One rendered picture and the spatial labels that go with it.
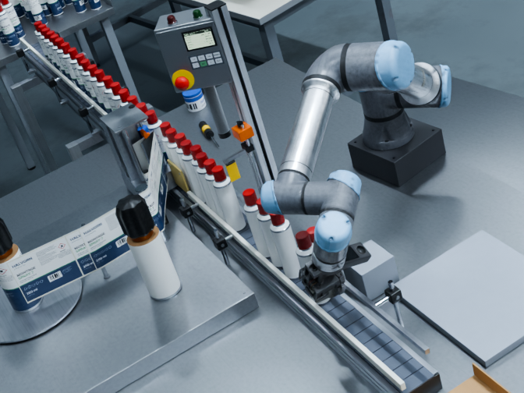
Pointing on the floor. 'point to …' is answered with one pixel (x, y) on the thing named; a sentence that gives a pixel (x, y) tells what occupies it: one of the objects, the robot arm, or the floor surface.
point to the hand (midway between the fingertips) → (329, 291)
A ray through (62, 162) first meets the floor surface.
